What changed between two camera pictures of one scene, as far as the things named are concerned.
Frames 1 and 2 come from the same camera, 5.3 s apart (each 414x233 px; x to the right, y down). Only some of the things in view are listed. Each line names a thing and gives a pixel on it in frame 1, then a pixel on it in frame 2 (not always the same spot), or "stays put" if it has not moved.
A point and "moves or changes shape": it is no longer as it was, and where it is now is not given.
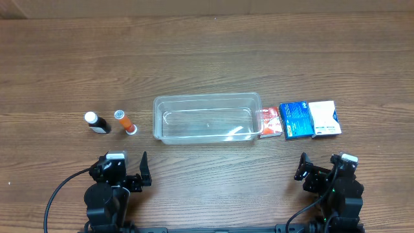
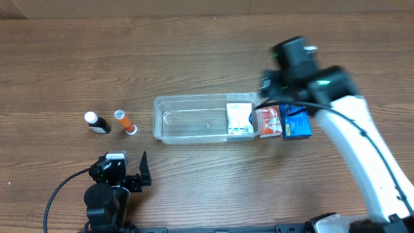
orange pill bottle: (129, 127) stays put
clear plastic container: (210, 118) stays put
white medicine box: (325, 118) moves or changes shape
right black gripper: (315, 176) → (270, 85)
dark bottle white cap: (97, 123) stays put
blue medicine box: (297, 119) stays put
